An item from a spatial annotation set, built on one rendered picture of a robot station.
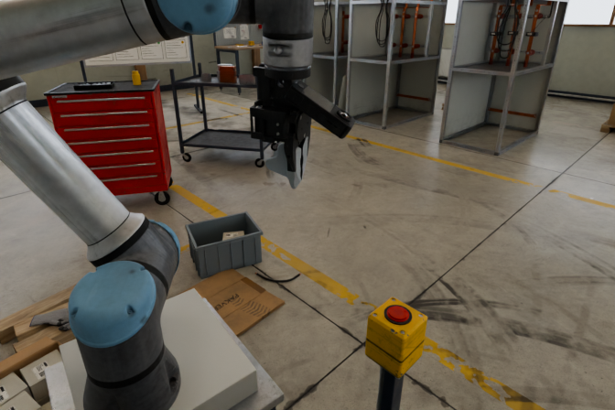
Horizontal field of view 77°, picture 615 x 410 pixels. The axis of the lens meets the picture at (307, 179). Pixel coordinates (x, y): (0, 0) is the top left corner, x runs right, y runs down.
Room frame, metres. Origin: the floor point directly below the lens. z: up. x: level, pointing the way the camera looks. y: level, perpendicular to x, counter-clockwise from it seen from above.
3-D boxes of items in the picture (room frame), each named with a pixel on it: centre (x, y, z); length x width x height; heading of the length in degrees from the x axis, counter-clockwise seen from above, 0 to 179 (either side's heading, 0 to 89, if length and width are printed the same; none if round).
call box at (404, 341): (0.55, -0.17, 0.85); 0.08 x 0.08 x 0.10; 44
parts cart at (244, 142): (4.01, 0.82, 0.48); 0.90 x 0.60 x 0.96; 78
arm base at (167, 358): (0.47, 0.30, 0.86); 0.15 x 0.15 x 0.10
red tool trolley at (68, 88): (2.92, 1.49, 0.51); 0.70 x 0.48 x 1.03; 105
